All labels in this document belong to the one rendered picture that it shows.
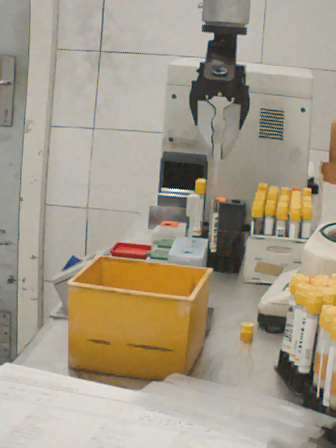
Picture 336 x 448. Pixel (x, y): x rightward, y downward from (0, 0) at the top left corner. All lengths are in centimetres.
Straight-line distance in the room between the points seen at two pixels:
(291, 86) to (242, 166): 18
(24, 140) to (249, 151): 149
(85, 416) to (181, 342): 17
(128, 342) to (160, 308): 5
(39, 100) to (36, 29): 23
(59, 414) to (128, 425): 7
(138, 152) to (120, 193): 14
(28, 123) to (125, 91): 33
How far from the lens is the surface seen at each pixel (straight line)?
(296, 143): 182
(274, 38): 312
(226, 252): 155
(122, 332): 105
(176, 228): 145
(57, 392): 97
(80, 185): 324
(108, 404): 95
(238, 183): 183
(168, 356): 104
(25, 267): 328
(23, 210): 324
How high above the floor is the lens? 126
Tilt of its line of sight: 12 degrees down
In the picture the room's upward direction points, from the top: 4 degrees clockwise
